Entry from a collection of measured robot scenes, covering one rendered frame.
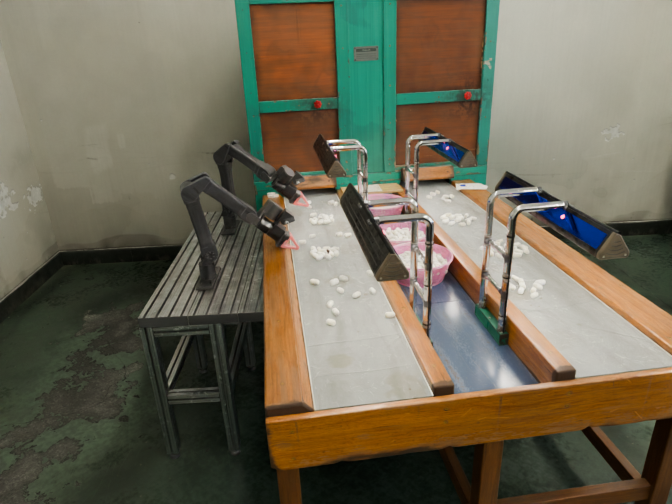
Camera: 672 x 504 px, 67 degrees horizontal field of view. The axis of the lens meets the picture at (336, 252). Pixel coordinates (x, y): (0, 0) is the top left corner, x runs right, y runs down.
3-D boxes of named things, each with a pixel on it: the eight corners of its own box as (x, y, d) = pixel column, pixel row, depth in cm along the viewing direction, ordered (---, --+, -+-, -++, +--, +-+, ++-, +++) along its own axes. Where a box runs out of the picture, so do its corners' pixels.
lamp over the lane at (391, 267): (376, 282, 120) (376, 254, 117) (339, 203, 177) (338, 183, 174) (409, 279, 121) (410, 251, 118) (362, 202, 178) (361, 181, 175)
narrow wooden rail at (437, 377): (432, 422, 131) (433, 387, 127) (336, 207, 296) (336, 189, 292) (453, 419, 132) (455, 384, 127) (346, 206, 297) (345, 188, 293)
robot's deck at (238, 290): (139, 328, 185) (137, 318, 183) (205, 218, 295) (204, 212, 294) (386, 314, 187) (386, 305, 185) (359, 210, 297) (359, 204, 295)
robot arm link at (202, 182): (257, 209, 212) (195, 165, 197) (261, 215, 204) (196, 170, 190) (239, 232, 213) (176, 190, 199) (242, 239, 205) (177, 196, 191)
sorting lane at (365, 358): (314, 417, 125) (314, 410, 124) (284, 200, 291) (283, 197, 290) (433, 402, 128) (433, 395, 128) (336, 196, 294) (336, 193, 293)
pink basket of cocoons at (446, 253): (393, 295, 191) (393, 272, 187) (378, 265, 215) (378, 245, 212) (462, 288, 194) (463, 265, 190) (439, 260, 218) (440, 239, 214)
